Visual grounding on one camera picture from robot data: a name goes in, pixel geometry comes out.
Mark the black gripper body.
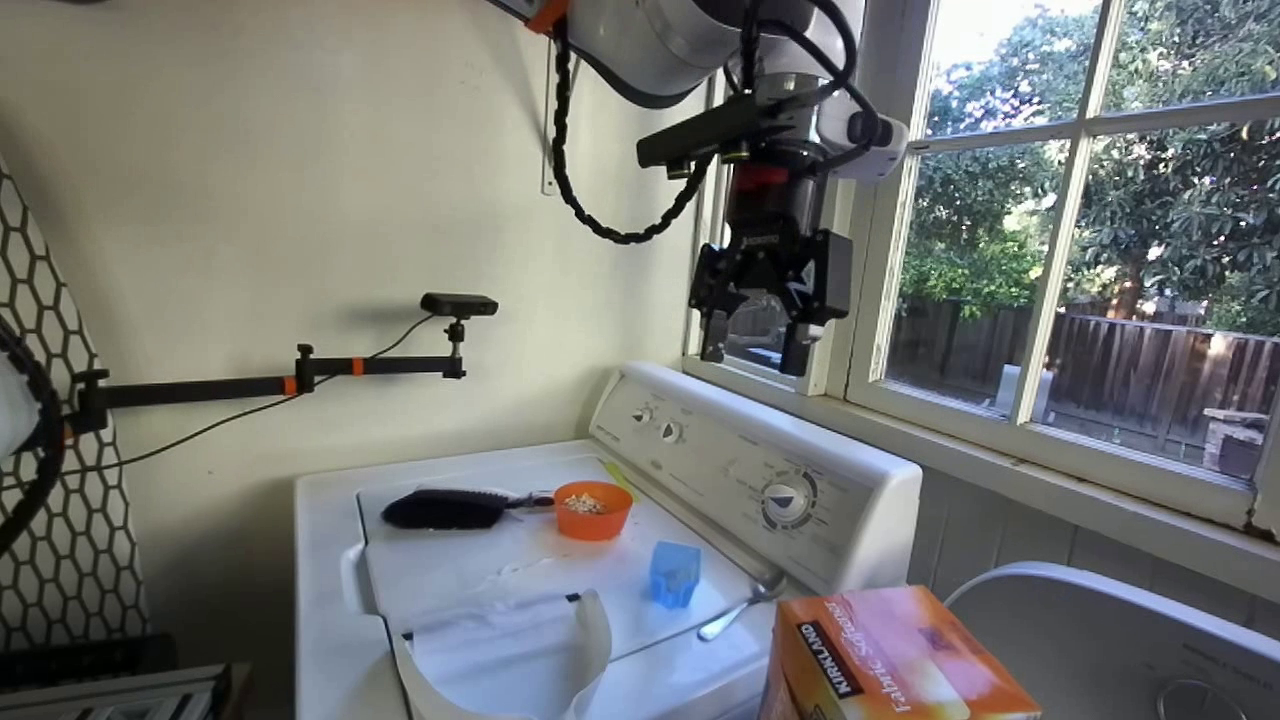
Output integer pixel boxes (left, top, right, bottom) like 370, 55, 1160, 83
725, 159, 824, 333

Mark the large white timer knob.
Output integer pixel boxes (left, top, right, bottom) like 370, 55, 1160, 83
755, 467, 819, 538

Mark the orange plastic bowl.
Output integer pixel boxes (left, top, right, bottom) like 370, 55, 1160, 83
549, 475, 641, 545

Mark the blue plastic cup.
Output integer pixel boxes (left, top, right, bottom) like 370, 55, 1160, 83
642, 538, 707, 616

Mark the brown wooden fence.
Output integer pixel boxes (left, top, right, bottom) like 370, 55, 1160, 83
886, 296, 1280, 456

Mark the metal spoon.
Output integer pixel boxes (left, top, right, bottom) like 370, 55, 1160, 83
607, 581, 780, 670

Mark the black brush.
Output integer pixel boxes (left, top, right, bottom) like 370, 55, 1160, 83
380, 486, 561, 538

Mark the white washer lid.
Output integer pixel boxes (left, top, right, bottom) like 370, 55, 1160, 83
351, 456, 780, 671

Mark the orange cardboard box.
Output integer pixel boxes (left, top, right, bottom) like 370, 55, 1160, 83
764, 581, 1049, 720

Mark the white Amana washing machine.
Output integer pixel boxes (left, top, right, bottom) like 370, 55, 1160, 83
293, 358, 926, 720

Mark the honeycomb patterned board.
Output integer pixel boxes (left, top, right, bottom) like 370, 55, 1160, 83
0, 159, 157, 656

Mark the grey slatted rack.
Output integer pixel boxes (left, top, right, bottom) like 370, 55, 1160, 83
0, 631, 250, 720

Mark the white window frame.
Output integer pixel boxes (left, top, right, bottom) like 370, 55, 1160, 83
678, 0, 1280, 545

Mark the black corrugated cable conduit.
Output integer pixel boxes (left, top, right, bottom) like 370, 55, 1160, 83
543, 22, 719, 249

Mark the black external camera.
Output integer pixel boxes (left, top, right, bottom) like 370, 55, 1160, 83
417, 288, 504, 325

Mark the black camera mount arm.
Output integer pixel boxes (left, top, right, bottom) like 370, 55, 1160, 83
66, 317, 471, 439

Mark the thin camera cable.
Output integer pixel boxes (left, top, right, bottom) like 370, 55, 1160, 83
116, 314, 445, 472

